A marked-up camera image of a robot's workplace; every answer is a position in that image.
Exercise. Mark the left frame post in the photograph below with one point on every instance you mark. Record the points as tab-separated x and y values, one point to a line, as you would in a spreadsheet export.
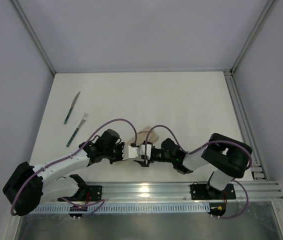
32	34

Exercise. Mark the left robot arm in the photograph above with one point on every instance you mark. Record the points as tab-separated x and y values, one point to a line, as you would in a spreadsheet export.
31	185

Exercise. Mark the silver fork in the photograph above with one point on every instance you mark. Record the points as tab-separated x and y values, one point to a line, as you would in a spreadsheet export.
82	122

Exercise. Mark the controller board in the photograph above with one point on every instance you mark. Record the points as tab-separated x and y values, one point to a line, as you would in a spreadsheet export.
217	210
77	212

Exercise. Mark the front aluminium rail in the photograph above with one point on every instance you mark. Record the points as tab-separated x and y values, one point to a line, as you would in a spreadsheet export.
253	191

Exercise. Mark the right controller board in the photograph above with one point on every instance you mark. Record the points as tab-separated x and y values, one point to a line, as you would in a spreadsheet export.
217	210

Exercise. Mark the right aluminium side rail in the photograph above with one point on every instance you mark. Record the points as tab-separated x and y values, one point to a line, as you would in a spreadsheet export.
257	168

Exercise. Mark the slotted cable duct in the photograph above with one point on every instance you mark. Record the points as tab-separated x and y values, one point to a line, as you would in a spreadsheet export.
128	208

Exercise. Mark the frame post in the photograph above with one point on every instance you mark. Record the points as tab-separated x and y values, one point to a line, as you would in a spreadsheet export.
253	33
32	34

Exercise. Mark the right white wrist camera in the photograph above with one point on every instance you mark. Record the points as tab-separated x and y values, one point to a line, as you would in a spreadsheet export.
145	152

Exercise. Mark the beige cloth napkin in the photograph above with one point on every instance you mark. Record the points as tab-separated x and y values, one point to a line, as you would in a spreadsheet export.
141	137

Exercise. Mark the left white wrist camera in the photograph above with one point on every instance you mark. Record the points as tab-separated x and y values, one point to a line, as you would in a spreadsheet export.
130	152

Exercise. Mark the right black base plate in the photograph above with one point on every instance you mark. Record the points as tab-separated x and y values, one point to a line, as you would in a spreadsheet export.
201	191

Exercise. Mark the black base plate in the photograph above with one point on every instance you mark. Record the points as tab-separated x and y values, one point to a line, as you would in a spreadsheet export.
91	193
201	191

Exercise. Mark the green handled knife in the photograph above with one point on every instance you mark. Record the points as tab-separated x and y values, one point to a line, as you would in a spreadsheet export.
71	107

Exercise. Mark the left controller board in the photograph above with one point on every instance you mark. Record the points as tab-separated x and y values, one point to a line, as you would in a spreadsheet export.
77	212

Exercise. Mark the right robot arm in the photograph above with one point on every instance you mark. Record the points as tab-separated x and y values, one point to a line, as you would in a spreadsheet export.
230	158

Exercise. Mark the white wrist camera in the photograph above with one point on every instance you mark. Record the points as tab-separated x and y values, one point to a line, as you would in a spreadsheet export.
145	152
130	152

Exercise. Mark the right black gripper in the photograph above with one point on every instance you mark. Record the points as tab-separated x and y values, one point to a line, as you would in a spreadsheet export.
146	155

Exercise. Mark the right frame post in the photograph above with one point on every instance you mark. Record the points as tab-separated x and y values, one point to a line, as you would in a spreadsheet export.
253	33

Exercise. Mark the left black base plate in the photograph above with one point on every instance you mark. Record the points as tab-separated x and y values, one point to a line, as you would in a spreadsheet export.
91	193

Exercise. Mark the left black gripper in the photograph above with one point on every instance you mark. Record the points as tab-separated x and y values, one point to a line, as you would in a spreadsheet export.
118	153

